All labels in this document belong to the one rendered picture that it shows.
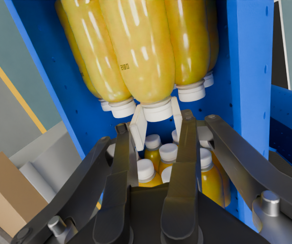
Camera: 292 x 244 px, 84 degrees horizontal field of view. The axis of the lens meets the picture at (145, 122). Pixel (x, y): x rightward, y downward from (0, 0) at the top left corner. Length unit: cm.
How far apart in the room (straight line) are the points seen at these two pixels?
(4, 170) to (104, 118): 33
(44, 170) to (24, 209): 13
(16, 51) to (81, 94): 147
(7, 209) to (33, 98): 131
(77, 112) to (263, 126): 26
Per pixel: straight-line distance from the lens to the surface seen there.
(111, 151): 16
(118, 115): 25
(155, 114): 20
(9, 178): 59
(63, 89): 28
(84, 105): 32
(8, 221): 63
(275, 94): 97
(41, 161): 67
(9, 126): 210
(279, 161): 178
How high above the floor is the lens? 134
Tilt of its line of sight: 66 degrees down
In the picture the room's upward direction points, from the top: 168 degrees counter-clockwise
